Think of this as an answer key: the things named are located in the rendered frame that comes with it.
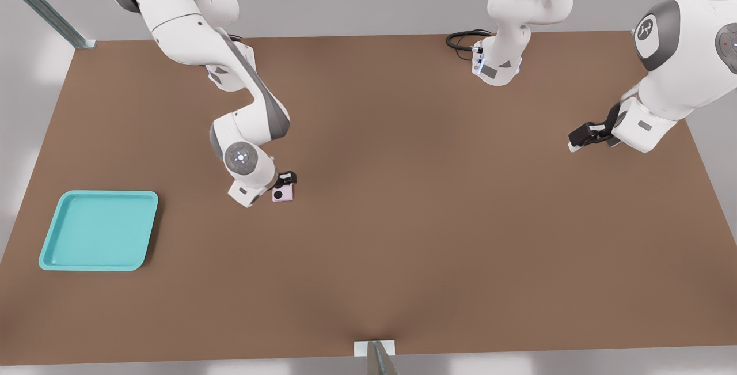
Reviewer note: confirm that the pale lilac phone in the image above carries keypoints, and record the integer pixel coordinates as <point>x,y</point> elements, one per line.
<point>283,194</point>

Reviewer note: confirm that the pale blue-green tray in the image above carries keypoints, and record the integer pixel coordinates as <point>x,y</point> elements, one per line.
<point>98,231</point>

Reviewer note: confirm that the silver frame post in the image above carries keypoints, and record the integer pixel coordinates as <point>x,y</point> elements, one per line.
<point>43,3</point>
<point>377,358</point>

